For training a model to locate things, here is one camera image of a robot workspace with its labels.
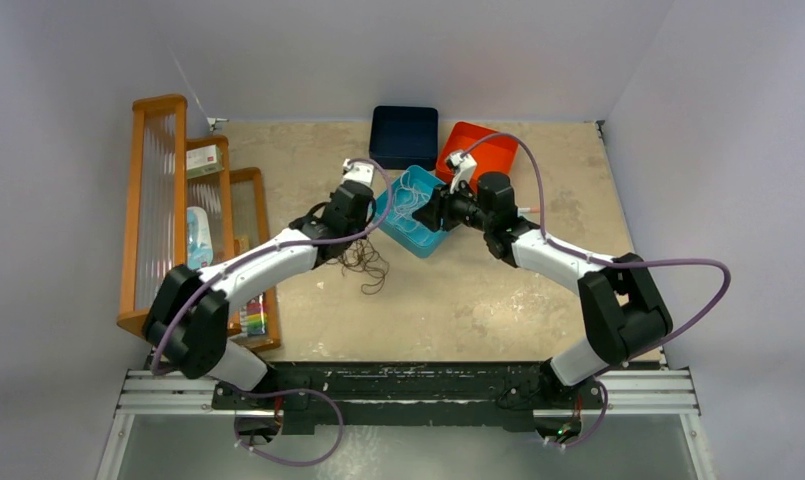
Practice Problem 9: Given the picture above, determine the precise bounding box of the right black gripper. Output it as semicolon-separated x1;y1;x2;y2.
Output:
413;176;494;233

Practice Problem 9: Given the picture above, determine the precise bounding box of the white string cable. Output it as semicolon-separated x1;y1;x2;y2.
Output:
387;173;436;230

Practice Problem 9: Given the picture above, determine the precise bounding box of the brown thin cable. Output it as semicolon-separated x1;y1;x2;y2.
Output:
335;238;391;297

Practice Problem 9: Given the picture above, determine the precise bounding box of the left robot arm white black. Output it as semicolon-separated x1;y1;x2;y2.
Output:
142;180;375;409

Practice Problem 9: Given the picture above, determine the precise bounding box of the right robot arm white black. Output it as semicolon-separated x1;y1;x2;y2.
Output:
412;172;673;407

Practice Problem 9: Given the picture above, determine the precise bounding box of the light blue square bin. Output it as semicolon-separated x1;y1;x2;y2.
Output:
375;165;449;258

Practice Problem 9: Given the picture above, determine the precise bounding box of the orange square bin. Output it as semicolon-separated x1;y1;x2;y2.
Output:
435;122;518;190

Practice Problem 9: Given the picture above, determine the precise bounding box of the dark navy square bin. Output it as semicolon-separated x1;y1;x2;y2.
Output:
368;105;439;171

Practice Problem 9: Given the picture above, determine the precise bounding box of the rainbow coloured marker pack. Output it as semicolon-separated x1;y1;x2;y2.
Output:
240;294;268;337

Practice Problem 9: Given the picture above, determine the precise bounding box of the white red small box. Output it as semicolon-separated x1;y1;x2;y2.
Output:
185;145;223;179

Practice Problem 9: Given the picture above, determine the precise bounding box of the blue packaged item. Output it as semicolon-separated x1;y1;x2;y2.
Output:
186;206;214;270

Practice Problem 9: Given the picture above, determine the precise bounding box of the wooden tiered shelf rack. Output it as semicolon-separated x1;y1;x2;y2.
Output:
116;94;270;336

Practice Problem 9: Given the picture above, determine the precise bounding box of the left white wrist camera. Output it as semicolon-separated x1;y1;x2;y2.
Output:
341;158;375;187

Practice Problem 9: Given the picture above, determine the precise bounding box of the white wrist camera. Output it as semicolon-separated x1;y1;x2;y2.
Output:
341;158;375;187
445;150;477;194

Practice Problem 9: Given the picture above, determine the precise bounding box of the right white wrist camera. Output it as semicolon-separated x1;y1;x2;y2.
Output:
445;150;477;194

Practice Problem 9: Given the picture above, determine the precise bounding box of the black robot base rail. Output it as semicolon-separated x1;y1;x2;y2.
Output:
213;361;604;438

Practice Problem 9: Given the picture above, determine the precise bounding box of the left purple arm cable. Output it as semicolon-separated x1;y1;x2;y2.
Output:
150;157;395;378

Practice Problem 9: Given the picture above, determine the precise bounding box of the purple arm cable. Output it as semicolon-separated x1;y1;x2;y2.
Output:
150;157;395;378
464;132;733;372

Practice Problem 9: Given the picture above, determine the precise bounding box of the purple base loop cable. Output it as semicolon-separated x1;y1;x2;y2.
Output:
232;387;347;468

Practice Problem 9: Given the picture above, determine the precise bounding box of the aluminium frame rail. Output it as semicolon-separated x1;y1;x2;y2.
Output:
115;370;701;416

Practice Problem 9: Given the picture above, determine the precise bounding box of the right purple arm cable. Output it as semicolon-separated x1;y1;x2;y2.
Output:
464;132;733;372

